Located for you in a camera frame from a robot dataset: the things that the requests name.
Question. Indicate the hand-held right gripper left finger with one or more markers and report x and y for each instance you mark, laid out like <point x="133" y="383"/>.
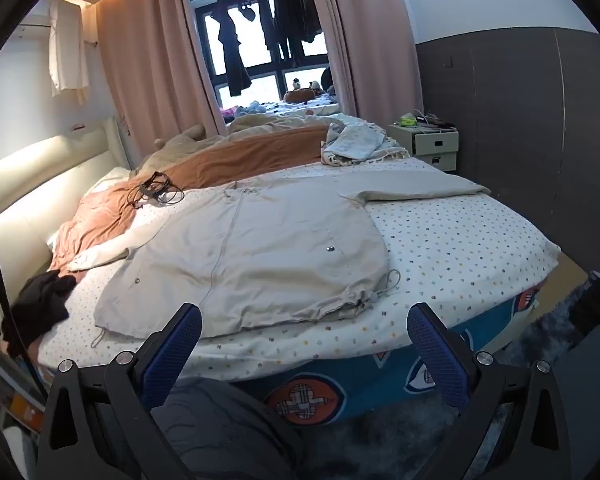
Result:
<point x="175" y="355"/>

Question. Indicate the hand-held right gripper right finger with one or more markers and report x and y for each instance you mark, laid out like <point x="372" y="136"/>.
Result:
<point x="437" y="360"/>

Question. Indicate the beige jacket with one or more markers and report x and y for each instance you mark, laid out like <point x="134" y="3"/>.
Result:
<point x="260" y="250"/>

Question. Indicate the row of dark hanging clothes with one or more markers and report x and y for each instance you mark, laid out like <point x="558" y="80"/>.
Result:
<point x="292" y="15"/>

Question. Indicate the person's leg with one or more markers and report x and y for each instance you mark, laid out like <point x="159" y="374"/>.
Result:
<point x="220" y="430"/>

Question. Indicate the bed with dotted sheet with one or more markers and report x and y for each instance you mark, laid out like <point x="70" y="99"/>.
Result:
<point x="455" y="245"/>

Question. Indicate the black cloth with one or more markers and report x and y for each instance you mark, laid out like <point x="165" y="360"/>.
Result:
<point x="35" y="305"/>

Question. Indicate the white pillow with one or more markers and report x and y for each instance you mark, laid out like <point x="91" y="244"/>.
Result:
<point x="110" y="180"/>

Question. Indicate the orange blanket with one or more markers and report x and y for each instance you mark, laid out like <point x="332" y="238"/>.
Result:
<point x="240" y="157"/>

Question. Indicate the white nightstand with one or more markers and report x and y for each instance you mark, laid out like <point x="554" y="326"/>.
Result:
<point x="435" y="145"/>

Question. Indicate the beige plush toy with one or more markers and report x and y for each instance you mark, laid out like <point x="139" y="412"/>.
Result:
<point x="192" y="134"/>

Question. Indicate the white padded headboard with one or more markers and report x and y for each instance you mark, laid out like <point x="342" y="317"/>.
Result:
<point x="30" y="175"/>

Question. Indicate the white fringed blanket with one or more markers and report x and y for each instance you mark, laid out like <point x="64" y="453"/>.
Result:
<point x="355" y="142"/>

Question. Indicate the green item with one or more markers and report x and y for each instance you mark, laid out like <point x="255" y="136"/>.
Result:
<point x="407" y="121"/>

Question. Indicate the cream comforter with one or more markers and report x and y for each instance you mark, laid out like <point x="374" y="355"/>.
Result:
<point x="260" y="122"/>

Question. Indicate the blue plush toy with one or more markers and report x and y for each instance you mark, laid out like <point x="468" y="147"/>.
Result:
<point x="254" y="107"/>

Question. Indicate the black framed window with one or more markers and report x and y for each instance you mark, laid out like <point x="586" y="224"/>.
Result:
<point x="257" y="85"/>

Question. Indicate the brown plush toy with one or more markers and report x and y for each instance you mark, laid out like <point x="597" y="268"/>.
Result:
<point x="300" y="95"/>

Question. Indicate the wide pink curtain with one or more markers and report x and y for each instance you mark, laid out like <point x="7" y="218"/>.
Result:
<point x="150" y="60"/>

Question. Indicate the dark hanging coat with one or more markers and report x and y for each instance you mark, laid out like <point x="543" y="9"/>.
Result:
<point x="235" y="55"/>

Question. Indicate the white hanging shirt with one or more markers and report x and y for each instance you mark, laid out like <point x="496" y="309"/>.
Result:
<point x="67" y="50"/>

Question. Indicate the narrow pink curtain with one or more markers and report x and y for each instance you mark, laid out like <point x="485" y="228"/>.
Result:
<point x="370" y="35"/>

